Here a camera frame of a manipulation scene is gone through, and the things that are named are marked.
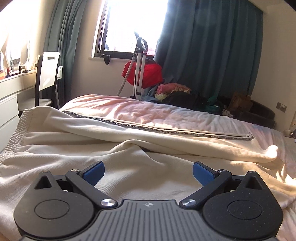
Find wavy framed mirror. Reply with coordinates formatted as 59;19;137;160
3;38;33;67

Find white dressing table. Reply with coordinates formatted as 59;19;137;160
0;70;40;151

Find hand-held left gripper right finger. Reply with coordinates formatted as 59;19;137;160
180;161;264;208

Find red cloth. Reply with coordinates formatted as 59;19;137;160
122;59;163;90

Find dark low sofa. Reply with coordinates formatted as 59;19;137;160
217;96;275;127

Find pink clothes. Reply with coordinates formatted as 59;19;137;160
155;83;192;95

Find dark and green clothes pile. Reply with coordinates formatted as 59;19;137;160
142;89;225;114

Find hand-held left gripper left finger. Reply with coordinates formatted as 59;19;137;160
33;160;118;209

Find bed with pale blanket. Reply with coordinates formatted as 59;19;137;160
59;94;296;183

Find black and white chair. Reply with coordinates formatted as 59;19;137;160
35;51;61;108

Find garment steamer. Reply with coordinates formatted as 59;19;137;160
116;31;148;100

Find brown cardboard box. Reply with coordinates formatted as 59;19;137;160
230;91;252;112

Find wide teal curtain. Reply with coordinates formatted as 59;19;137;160
154;0;264;109

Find dark framed window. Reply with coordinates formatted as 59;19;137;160
94;0;168;58

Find narrow teal curtain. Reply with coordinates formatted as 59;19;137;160
44;0;107;109

